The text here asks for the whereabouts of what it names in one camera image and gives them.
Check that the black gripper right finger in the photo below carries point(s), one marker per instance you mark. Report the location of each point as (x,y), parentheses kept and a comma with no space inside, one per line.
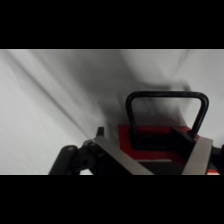
(196,156)

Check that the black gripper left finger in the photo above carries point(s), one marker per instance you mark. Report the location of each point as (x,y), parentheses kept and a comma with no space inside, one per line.
(123,156)

